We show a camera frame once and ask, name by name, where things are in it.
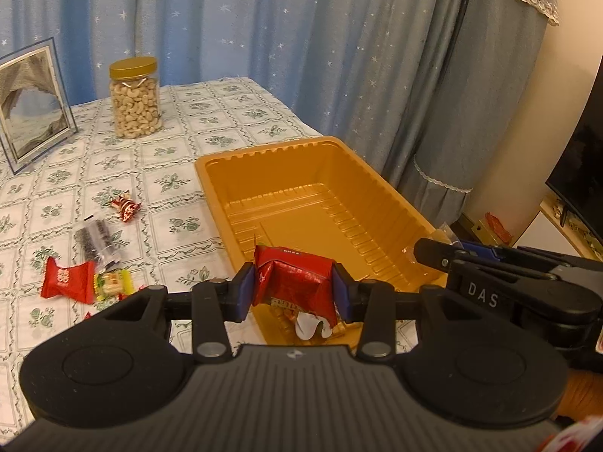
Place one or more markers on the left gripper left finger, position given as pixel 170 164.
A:
pixel 209 305

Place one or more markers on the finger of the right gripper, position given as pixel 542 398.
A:
pixel 531 258
pixel 438 255

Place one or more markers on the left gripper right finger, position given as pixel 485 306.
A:
pixel 378 306

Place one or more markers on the red snack bag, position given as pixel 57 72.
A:
pixel 296 280

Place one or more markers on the yellow red candy packet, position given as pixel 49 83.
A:
pixel 117 283

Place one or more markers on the small red foil candy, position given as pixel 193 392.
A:
pixel 126 206

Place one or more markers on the clear black snack packet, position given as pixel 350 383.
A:
pixel 95 243

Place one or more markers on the red square snack packet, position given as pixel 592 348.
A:
pixel 74 282

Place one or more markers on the person right hand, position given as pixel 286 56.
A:
pixel 583 397

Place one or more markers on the white tv cabinet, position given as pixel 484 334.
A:
pixel 555 228

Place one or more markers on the black television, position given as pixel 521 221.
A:
pixel 577 176

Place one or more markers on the orange plastic tray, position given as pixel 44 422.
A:
pixel 316 196

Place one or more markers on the floral white tablecloth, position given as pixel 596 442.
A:
pixel 171 240

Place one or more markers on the blue star curtain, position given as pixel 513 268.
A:
pixel 360 70

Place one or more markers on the cashew jar gold lid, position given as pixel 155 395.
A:
pixel 134 92

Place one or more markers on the grey lace-trimmed cover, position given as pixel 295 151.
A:
pixel 494 50

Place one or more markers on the blue framed sand picture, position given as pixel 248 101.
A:
pixel 35 113

